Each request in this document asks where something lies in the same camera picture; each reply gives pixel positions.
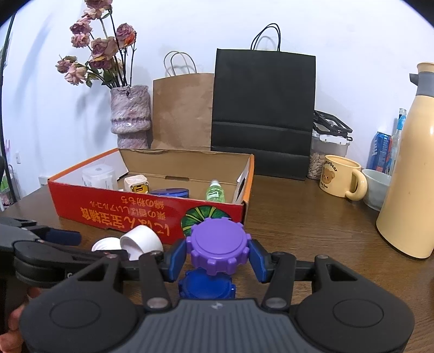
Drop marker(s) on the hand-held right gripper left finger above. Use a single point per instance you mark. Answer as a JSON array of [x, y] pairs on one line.
[[177, 259]]

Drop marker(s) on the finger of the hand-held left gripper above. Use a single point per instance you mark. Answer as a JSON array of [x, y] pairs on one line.
[[51, 261], [62, 236]]

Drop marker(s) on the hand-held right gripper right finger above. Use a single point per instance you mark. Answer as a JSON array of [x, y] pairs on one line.
[[258, 261]]

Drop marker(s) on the white cup-shaped cap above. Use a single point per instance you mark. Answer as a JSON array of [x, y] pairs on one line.
[[142, 241]]

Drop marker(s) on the blue gear-shaped lid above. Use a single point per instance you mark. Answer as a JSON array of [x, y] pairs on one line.
[[206, 286]]

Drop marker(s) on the purple gear-shaped lid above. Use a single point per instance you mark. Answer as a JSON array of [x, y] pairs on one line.
[[217, 246]]

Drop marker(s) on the red orange cardboard box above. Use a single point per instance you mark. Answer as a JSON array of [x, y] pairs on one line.
[[101, 207]]

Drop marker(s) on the dark blue round lid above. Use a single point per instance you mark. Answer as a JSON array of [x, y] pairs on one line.
[[169, 192]]

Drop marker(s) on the white cylindrical jar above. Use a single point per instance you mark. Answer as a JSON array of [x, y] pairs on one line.
[[98, 176]]

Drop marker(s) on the small green bottle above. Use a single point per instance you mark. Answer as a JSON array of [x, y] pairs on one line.
[[214, 192]]

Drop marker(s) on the person's left hand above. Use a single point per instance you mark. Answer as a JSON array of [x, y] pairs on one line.
[[15, 317]]

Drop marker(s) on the white cube charger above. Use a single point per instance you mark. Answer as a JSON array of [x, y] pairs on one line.
[[135, 185]]

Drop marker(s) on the yellow bear mug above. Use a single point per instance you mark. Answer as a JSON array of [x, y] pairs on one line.
[[335, 178]]

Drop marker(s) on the clear seed jar black lid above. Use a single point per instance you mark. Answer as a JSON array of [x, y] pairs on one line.
[[318, 163]]

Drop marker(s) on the grey mug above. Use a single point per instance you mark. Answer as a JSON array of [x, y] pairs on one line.
[[376, 190]]

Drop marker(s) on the mottled purple ceramic vase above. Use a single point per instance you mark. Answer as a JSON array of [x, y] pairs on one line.
[[130, 112]]

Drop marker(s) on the brown paper bag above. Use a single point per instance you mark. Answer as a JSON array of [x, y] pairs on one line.
[[183, 112]]

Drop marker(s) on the black paper bag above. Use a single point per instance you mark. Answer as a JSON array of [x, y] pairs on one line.
[[264, 101]]

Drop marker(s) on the blue drink can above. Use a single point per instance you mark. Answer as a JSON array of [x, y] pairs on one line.
[[379, 151]]

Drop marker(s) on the cream thermos jug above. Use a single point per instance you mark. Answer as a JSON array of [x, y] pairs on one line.
[[410, 186]]

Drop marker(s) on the clear glass bottle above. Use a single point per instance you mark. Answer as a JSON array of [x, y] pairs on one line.
[[397, 142]]

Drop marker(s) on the dried rose bouquet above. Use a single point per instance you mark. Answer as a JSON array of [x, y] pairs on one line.
[[101, 47]]

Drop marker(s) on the white wall outlet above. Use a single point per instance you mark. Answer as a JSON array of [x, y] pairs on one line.
[[44, 180]]

